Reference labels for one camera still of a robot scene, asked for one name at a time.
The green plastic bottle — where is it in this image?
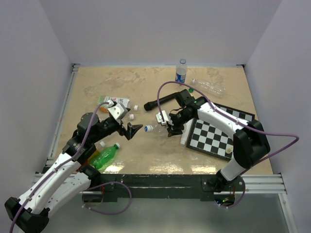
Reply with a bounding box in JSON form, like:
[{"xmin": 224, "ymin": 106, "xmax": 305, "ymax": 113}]
[{"xmin": 89, "ymin": 143, "xmax": 121, "ymax": 171}]

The clear plastic bottle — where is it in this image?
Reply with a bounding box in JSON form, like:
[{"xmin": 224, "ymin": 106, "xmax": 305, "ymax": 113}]
[{"xmin": 191, "ymin": 79, "xmax": 225, "ymax": 98}]

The Pepsi bottle blue label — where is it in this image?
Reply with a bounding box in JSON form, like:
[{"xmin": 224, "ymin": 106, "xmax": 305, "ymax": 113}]
[{"xmin": 175, "ymin": 59, "xmax": 188, "ymax": 83}]

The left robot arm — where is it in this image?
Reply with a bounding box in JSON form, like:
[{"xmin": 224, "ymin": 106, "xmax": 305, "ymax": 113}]
[{"xmin": 4, "ymin": 113, "xmax": 143, "ymax": 233}]

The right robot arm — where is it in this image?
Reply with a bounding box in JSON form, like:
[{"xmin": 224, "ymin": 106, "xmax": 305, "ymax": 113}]
[{"xmin": 167, "ymin": 89, "xmax": 270, "ymax": 192}]

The clear bottle green label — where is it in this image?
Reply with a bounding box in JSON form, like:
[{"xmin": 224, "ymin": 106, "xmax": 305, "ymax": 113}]
[{"xmin": 98, "ymin": 96, "xmax": 138, "ymax": 111}]

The white microphone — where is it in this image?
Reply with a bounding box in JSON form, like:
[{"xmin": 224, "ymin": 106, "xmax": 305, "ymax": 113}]
[{"xmin": 180, "ymin": 125, "xmax": 190, "ymax": 146}]

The red gold snack packet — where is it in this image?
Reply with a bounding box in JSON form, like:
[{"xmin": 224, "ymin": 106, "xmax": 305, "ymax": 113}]
[{"xmin": 85, "ymin": 149, "xmax": 100, "ymax": 165}]

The black white chessboard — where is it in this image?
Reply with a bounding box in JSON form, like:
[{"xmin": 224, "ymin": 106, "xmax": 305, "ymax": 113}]
[{"xmin": 186, "ymin": 103, "xmax": 256, "ymax": 161}]

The black microphone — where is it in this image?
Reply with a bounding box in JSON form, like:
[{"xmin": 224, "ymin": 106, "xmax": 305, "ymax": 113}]
[{"xmin": 143, "ymin": 92, "xmax": 178, "ymax": 112}]

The cream chess piece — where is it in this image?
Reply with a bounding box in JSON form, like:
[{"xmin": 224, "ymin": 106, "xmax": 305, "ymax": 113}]
[{"xmin": 225, "ymin": 147, "xmax": 233, "ymax": 154}]

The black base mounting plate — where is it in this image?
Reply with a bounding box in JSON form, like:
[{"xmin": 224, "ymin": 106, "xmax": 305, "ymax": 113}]
[{"xmin": 90, "ymin": 174, "xmax": 244, "ymax": 201}]

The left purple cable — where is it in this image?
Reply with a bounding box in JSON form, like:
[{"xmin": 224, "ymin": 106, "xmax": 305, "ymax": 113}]
[{"xmin": 9, "ymin": 100, "xmax": 133, "ymax": 233}]

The purple cable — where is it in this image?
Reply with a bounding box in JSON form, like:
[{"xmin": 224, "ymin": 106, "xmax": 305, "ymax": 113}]
[
  {"xmin": 156, "ymin": 81, "xmax": 300, "ymax": 209},
  {"xmin": 9, "ymin": 100, "xmax": 133, "ymax": 233}
]

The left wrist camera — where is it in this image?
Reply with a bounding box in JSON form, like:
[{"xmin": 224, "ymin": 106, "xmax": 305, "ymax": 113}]
[{"xmin": 107, "ymin": 100, "xmax": 129, "ymax": 124}]

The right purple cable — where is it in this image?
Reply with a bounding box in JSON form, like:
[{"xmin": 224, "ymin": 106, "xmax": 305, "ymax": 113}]
[{"xmin": 156, "ymin": 81, "xmax": 300, "ymax": 209}]

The aluminium table frame rail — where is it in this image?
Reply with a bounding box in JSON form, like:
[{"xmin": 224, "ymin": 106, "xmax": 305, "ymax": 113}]
[{"xmin": 32, "ymin": 63, "xmax": 81, "ymax": 183}]

